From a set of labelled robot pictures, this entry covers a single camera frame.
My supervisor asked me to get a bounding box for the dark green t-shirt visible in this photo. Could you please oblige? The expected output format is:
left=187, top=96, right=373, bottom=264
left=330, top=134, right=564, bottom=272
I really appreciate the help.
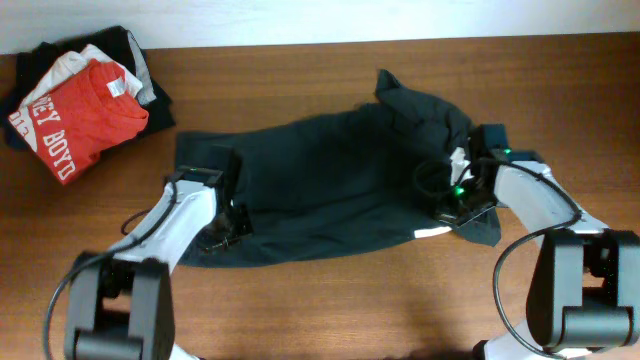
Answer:
left=175, top=70, right=473, bottom=268

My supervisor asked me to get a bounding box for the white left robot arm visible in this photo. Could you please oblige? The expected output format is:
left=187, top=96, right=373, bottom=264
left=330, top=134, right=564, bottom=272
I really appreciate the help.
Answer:
left=59, top=165, right=251, bottom=360

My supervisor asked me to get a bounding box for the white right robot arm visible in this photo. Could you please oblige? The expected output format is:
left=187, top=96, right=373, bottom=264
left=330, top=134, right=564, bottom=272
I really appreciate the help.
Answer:
left=436, top=124, right=639, bottom=360

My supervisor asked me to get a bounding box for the white grey folded shirt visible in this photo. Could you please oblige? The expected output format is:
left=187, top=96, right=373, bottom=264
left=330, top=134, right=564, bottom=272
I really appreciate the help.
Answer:
left=20, top=27, right=156, bottom=107

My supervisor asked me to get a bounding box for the red printed folded shirt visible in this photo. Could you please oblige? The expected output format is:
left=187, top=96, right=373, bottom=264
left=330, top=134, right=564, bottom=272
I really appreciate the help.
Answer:
left=8, top=60, right=149, bottom=185

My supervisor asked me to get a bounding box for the black folded garment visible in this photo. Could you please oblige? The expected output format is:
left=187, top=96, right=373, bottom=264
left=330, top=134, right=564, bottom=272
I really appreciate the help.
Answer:
left=1, top=26, right=175, bottom=150

